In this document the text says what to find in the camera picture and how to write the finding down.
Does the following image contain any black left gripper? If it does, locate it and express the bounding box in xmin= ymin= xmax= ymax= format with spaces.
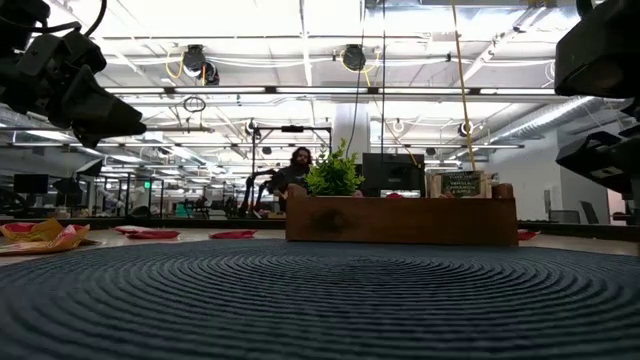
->
xmin=0 ymin=29 xmax=148 ymax=150

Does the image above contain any wooden tea organizer box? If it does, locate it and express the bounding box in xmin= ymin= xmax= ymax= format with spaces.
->
xmin=284 ymin=182 xmax=520 ymax=247

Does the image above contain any black computer monitor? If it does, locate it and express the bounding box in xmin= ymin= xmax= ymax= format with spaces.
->
xmin=361 ymin=152 xmax=427 ymax=197
xmin=13 ymin=173 xmax=50 ymax=195

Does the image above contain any person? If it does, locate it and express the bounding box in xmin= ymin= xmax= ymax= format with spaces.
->
xmin=268 ymin=146 xmax=314 ymax=199

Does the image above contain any small green potted plant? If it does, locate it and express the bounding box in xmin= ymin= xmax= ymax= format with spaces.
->
xmin=304 ymin=139 xmax=366 ymax=197

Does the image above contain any round dark blue woven placemat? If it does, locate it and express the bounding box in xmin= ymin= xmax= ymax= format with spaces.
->
xmin=0 ymin=238 xmax=640 ymax=360

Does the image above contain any grey equipment box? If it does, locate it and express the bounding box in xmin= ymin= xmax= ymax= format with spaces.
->
xmin=548 ymin=209 xmax=581 ymax=225

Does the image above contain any dark office chair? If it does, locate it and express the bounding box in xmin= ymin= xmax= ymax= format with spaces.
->
xmin=579 ymin=199 xmax=601 ymax=225

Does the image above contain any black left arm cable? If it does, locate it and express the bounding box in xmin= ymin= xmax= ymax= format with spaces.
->
xmin=0 ymin=0 xmax=109 ymax=39

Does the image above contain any black ceiling cable reel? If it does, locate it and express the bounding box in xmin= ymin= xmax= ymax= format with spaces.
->
xmin=180 ymin=43 xmax=221 ymax=86
xmin=341 ymin=43 xmax=368 ymax=73

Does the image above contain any black aluminium table frame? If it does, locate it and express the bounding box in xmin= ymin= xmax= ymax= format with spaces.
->
xmin=0 ymin=214 xmax=640 ymax=239

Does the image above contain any black camera rig frame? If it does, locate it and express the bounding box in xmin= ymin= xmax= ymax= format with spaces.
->
xmin=251 ymin=123 xmax=334 ymax=179

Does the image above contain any black hanging cable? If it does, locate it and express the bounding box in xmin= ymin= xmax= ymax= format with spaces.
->
xmin=380 ymin=0 xmax=387 ymax=155

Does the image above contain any yellow hanging cord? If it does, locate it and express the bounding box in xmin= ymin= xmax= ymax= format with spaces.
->
xmin=450 ymin=0 xmax=479 ymax=174

